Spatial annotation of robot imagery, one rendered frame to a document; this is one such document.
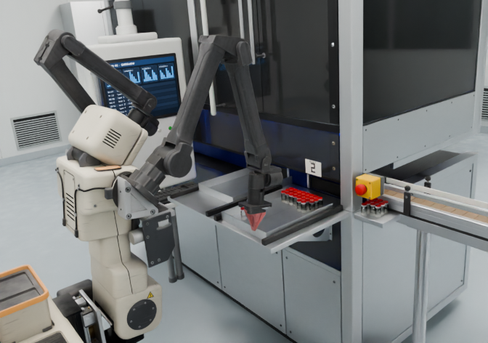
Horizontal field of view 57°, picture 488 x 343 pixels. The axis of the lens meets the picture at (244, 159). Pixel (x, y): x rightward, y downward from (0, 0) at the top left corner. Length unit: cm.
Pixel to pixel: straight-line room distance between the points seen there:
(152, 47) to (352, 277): 138
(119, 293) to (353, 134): 95
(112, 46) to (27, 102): 464
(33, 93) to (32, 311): 552
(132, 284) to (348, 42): 106
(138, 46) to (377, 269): 147
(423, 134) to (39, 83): 557
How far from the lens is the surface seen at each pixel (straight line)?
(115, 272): 147
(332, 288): 201
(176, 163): 126
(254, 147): 146
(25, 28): 676
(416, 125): 201
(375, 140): 178
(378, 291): 210
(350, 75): 163
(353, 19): 162
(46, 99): 683
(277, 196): 190
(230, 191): 202
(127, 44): 222
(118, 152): 136
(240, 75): 138
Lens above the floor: 160
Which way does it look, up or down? 17 degrees down
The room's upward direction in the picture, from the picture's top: 4 degrees counter-clockwise
